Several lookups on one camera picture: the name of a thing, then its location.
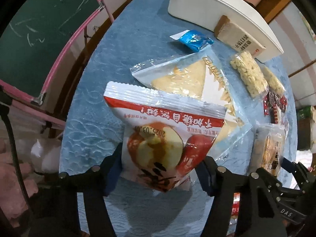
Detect clear bag yellow puffs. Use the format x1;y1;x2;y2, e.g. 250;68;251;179
230;51;268;99

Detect small clear bag crackers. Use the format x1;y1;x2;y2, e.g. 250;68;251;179
261;66;285;97

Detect clear bag triangle pastry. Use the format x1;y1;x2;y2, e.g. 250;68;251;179
130;45;252;161

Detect small red snack packet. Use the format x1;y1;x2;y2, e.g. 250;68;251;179
230;193;241;225

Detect clear bag fried nuggets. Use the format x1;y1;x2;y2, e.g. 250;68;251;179
248;124;286;177

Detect blue candy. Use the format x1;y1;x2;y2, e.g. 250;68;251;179
170;30;214;53

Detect red white wafer bar pack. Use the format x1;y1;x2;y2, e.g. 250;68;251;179
262;91;289;133

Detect green chalkboard pink frame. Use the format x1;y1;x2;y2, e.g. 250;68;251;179
1;0;104;106

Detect red white apple chips bag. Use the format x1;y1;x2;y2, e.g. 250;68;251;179
103;81;226;192

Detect white plastic storage bin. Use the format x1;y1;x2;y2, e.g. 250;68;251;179
168;0;284;63

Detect brown paper snack packet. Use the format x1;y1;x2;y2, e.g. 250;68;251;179
214;15;266;58

